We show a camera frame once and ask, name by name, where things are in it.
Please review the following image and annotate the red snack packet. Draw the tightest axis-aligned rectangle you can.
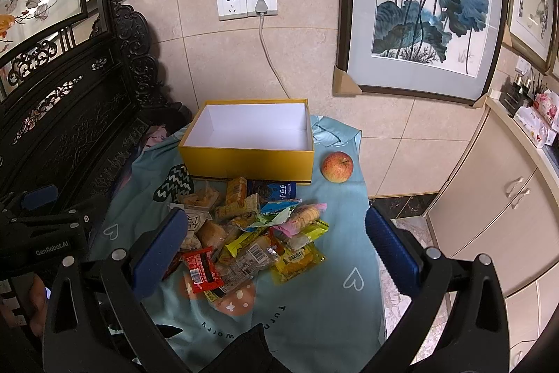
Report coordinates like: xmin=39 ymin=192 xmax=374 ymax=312
xmin=181 ymin=247 xmax=224 ymax=293

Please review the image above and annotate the clear barcode snack bar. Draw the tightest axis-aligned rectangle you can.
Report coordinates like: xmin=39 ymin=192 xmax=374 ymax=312
xmin=213 ymin=235 xmax=280 ymax=298

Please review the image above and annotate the blue cookie packet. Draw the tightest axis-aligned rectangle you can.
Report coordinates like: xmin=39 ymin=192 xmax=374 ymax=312
xmin=247 ymin=180 xmax=297 ymax=205

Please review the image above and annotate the person left hand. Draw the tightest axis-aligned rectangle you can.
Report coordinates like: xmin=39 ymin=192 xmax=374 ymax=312
xmin=28 ymin=275 xmax=48 ymax=337

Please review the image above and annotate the teal printed tablecloth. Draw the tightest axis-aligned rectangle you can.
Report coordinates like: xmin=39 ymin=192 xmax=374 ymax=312
xmin=88 ymin=115 xmax=385 ymax=372

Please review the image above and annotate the beige cabinet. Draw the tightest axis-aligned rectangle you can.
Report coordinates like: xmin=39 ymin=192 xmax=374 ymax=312
xmin=425 ymin=96 xmax=559 ymax=373

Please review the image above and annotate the pink wafer packet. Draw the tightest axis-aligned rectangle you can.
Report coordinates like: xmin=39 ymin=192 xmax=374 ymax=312
xmin=274 ymin=203 xmax=328 ymax=238

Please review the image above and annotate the yellow snack packet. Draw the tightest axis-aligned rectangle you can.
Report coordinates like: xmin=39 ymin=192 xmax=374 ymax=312
xmin=271 ymin=243 xmax=326 ymax=284

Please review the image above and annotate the red apple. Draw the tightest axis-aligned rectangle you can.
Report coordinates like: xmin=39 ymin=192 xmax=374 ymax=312
xmin=320 ymin=151 xmax=354 ymax=184

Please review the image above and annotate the yellow cardboard box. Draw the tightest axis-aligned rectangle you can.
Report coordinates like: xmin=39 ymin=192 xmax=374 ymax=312
xmin=178 ymin=99 xmax=314 ymax=184

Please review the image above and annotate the lotus painting framed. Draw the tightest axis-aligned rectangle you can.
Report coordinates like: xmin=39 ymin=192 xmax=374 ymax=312
xmin=334 ymin=0 xmax=509 ymax=105

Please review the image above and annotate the right flower painting framed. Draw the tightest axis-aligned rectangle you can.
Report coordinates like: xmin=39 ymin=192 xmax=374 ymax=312
xmin=503 ymin=0 xmax=558 ymax=74

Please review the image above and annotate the white wall socket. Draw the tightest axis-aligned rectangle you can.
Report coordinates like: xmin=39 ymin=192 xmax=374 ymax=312
xmin=216 ymin=0 xmax=278 ymax=21

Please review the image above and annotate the grey plug and cable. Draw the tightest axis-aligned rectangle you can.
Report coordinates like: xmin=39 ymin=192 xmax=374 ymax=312
xmin=254 ymin=0 xmax=292 ymax=100

